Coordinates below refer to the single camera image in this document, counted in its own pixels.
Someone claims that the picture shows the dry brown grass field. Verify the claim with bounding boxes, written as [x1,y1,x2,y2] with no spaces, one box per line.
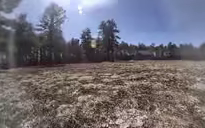
[0,59,205,128]

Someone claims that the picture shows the distant low buildings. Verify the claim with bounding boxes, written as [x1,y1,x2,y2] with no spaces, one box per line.
[118,49,174,61]

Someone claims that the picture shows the tall dark pine tree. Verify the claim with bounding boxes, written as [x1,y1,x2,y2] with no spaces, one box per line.
[97,18,122,63]

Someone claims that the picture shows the wood of dark trees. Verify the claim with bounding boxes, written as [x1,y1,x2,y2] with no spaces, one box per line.
[0,0,205,70]

